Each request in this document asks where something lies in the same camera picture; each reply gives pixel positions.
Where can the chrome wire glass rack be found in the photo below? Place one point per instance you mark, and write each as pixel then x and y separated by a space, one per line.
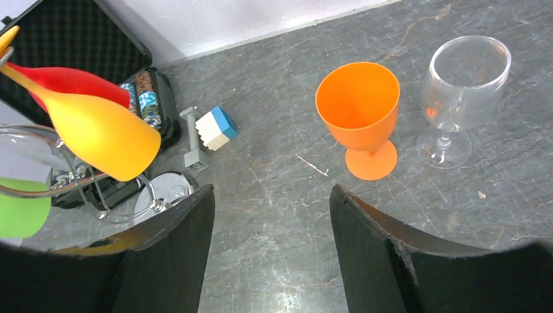
pixel 109 199

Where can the red plastic wine glass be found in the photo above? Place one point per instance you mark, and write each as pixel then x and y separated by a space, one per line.
pixel 71 80

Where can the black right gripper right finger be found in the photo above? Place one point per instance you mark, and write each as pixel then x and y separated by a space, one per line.
pixel 389 266

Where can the yellow plastic wine glass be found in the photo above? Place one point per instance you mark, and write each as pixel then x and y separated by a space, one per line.
pixel 95 129

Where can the orange plastic wine glass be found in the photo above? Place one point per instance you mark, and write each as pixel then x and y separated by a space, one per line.
pixel 359 103

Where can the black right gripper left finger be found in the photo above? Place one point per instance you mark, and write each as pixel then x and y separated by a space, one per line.
pixel 157 265

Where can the grey white blue brick toy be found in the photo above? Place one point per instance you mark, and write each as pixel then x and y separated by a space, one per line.
pixel 212 130

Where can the green plastic wine glass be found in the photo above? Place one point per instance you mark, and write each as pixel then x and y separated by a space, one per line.
pixel 20 217

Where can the clear wine glass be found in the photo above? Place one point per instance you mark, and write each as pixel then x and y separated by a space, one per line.
pixel 462 89
pixel 37 143

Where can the black poker chip case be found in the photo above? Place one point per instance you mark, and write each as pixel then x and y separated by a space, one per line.
pixel 86 35

